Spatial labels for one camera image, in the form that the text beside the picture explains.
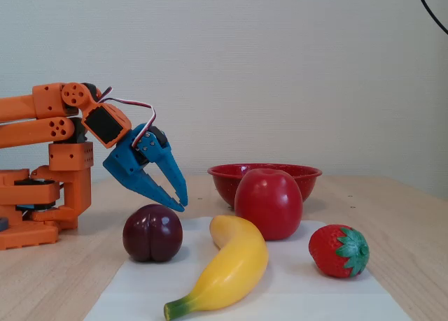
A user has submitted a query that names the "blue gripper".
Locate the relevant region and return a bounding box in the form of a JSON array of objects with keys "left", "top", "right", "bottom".
[{"left": 103, "top": 123, "right": 189, "bottom": 213}]

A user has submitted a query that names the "yellow toy banana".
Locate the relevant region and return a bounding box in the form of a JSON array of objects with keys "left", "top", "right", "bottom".
[{"left": 163, "top": 215, "right": 270, "bottom": 321}]

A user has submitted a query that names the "red speckled bowl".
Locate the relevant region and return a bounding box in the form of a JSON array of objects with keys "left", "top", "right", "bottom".
[{"left": 206, "top": 163, "right": 323, "bottom": 209}]

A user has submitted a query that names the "dark purple toy plum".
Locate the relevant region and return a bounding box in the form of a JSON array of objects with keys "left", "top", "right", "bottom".
[{"left": 122, "top": 204, "right": 184, "bottom": 263}]

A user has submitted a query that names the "red toy apple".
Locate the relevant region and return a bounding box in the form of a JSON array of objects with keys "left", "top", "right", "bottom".
[{"left": 234, "top": 168, "right": 304, "bottom": 241}]

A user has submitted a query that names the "white paper sheet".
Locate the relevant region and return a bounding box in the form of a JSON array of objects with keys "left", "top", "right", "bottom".
[{"left": 83, "top": 215, "right": 413, "bottom": 321}]

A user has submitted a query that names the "red toy strawberry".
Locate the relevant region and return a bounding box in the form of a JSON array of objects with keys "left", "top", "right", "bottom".
[{"left": 308, "top": 224, "right": 370, "bottom": 279}]

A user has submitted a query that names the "white red black servo wire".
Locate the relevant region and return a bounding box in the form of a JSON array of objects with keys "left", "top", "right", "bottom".
[{"left": 97, "top": 86, "right": 158, "bottom": 149}]

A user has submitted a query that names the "black cable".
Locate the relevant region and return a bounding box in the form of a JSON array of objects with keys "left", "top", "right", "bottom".
[{"left": 414, "top": 0, "right": 448, "bottom": 35}]

